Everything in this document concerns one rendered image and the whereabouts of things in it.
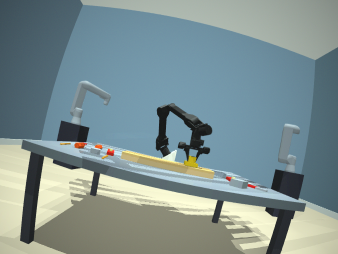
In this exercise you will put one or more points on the light orange rectangular panel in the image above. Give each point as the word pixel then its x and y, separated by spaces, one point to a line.
pixel 166 164

